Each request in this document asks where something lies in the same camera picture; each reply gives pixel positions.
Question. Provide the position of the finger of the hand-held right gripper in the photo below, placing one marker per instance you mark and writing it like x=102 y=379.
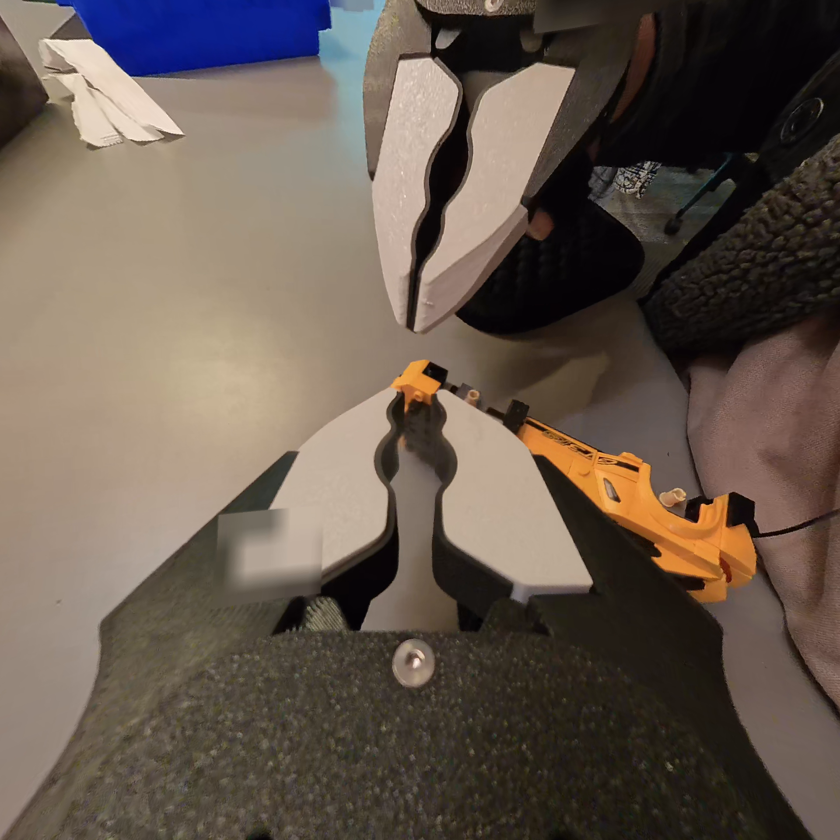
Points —
x=505 y=171
x=407 y=145

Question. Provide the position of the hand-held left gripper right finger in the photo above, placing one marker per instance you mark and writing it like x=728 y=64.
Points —
x=512 y=519

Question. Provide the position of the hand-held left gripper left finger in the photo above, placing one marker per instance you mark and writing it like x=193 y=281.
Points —
x=341 y=486

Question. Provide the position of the orange lego car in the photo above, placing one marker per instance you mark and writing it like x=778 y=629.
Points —
x=656 y=512

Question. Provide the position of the large blue storage bin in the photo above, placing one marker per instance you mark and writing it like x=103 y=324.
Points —
x=197 y=33

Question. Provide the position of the person's right hand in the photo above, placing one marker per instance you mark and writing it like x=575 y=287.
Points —
x=540 y=225

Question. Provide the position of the patterned fabric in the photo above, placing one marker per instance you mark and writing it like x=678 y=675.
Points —
x=630 y=179

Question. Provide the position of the grey fleece jacket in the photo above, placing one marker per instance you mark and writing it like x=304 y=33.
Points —
x=761 y=250

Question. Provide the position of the pink shirt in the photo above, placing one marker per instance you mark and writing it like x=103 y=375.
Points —
x=788 y=460

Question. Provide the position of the pile of empty paper bags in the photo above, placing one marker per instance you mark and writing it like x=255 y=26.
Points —
x=112 y=92

